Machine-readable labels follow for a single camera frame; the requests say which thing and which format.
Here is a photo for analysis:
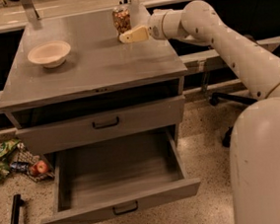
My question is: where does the blue snack packet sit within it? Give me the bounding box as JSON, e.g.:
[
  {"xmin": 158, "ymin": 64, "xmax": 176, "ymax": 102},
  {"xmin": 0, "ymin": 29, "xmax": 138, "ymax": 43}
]
[{"xmin": 10, "ymin": 161, "xmax": 29, "ymax": 173}]

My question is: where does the black drawer handle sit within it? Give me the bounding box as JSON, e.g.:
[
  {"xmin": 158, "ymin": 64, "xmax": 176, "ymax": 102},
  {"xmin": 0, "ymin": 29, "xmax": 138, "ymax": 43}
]
[
  {"xmin": 111, "ymin": 200, "xmax": 139, "ymax": 216},
  {"xmin": 92, "ymin": 116, "xmax": 120, "ymax": 130}
]

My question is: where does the black middle drawer handle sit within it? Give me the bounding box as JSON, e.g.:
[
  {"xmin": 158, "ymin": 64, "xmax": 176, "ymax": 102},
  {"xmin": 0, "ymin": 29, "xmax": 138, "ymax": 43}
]
[{"xmin": 92, "ymin": 116, "xmax": 120, "ymax": 130}]

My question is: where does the wire mesh basket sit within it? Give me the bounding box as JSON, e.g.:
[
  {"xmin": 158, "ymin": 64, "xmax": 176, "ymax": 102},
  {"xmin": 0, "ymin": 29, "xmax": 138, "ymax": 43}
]
[{"xmin": 14, "ymin": 142, "xmax": 54, "ymax": 183}]

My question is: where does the black bottom drawer handle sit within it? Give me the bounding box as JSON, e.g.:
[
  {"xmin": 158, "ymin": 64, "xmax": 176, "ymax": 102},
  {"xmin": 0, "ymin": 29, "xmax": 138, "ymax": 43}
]
[{"xmin": 111, "ymin": 200, "xmax": 139, "ymax": 216}]

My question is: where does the green chip bag upper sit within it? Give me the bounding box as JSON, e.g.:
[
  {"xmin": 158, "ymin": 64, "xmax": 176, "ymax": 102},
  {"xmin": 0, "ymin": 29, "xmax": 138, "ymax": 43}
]
[{"xmin": 0, "ymin": 139, "xmax": 20, "ymax": 161}]

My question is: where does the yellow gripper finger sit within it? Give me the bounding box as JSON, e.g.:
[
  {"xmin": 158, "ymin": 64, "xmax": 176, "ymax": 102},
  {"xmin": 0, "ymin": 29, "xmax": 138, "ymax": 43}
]
[{"xmin": 119, "ymin": 26, "xmax": 149, "ymax": 43}]

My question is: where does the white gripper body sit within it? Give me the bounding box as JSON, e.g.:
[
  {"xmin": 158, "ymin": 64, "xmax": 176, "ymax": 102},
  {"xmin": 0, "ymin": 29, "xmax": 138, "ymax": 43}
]
[{"xmin": 148, "ymin": 9, "xmax": 186, "ymax": 40}]

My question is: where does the orange patterned drink can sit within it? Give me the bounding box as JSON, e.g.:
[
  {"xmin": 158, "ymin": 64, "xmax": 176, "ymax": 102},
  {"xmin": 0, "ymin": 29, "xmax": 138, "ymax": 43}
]
[{"xmin": 111, "ymin": 6, "xmax": 132, "ymax": 36}]

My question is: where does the grey metal post left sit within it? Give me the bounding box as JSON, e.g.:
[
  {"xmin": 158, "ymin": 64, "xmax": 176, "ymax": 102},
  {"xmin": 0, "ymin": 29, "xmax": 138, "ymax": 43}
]
[{"xmin": 21, "ymin": 0, "xmax": 41, "ymax": 29}]

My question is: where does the white paper bowl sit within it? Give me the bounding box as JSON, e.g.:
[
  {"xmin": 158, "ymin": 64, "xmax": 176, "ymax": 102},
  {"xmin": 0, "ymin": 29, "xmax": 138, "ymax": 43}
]
[{"xmin": 28, "ymin": 40, "xmax": 71, "ymax": 68}]

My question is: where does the grey middle drawer front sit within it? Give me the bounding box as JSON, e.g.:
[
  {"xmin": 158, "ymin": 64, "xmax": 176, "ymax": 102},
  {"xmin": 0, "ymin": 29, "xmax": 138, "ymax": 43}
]
[{"xmin": 16, "ymin": 95, "xmax": 185, "ymax": 155}]

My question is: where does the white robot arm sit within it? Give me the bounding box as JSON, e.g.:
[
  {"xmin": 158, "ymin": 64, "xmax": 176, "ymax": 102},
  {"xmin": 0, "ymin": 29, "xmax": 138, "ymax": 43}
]
[{"xmin": 119, "ymin": 0, "xmax": 280, "ymax": 224}]

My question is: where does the grey drawer cabinet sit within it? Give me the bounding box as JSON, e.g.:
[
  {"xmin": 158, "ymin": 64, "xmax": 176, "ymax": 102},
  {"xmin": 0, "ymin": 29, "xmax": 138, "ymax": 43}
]
[{"xmin": 0, "ymin": 0, "xmax": 195, "ymax": 160}]

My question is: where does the black office chair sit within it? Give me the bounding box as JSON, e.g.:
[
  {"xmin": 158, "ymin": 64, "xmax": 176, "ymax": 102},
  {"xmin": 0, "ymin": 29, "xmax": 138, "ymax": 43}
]
[{"xmin": 209, "ymin": 92, "xmax": 257, "ymax": 147}]

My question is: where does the red apple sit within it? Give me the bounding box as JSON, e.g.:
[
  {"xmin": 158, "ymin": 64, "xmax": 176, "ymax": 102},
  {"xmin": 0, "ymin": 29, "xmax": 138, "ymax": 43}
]
[{"xmin": 30, "ymin": 160, "xmax": 49, "ymax": 176}]

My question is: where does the open grey bottom drawer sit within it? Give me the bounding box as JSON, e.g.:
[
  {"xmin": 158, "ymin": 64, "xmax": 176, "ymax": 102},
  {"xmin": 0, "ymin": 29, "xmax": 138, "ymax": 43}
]
[{"xmin": 40, "ymin": 128, "xmax": 200, "ymax": 224}]

